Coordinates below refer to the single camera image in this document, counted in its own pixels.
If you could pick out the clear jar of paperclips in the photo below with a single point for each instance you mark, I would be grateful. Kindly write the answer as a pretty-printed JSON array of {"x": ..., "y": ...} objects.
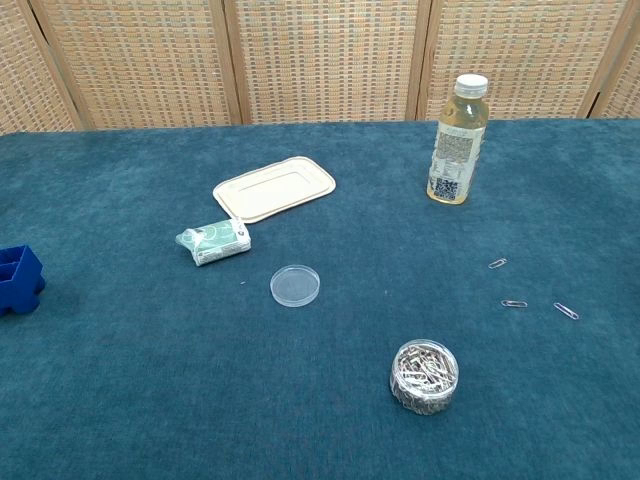
[{"x": 424, "y": 377}]

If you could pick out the silver paperclip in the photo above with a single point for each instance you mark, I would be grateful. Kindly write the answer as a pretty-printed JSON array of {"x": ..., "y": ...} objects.
[
  {"x": 497, "y": 264},
  {"x": 514, "y": 303},
  {"x": 566, "y": 311}
]

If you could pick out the clear round plastic lid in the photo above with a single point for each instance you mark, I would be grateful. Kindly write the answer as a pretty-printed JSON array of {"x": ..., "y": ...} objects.
[{"x": 295, "y": 286}]

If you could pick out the beige rectangular pulp lid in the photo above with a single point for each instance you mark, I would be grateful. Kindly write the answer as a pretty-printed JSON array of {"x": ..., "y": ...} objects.
[{"x": 274, "y": 189}]

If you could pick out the green white tissue pack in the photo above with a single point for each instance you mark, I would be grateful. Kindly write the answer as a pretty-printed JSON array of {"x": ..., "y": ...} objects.
[{"x": 215, "y": 242}]

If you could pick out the yellow drink bottle white cap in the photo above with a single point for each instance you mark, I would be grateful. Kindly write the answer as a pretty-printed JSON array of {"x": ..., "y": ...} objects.
[{"x": 457, "y": 150}]

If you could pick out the woven wooden folding screen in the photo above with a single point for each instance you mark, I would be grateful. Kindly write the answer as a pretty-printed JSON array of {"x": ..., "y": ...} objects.
[{"x": 320, "y": 60}]

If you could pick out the blue carpet table cover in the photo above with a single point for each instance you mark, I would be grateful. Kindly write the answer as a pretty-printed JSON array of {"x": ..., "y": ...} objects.
[{"x": 150, "y": 375}]

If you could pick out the blue plastic compartment box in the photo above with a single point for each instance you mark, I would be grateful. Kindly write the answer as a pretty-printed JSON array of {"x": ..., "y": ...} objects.
[{"x": 20, "y": 285}]

